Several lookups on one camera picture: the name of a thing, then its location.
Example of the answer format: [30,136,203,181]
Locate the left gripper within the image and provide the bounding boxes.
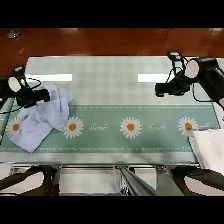
[15,87,51,108]

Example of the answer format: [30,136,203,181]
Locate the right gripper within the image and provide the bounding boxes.
[154,70,193,98]

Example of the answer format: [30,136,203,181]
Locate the light blue shirt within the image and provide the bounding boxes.
[8,83,75,154]

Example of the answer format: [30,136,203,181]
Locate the white garment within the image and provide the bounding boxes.
[188,128,224,177]

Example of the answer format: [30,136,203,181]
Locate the black cable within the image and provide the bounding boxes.
[191,82,217,103]
[25,77,43,91]

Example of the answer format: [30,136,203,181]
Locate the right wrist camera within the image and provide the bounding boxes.
[166,50,188,73]

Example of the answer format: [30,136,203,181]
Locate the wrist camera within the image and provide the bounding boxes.
[12,64,28,81]
[166,50,188,73]

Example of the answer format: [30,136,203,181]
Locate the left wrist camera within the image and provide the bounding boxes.
[12,64,28,81]

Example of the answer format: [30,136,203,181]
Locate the silver frame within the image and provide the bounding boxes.
[0,161,224,197]

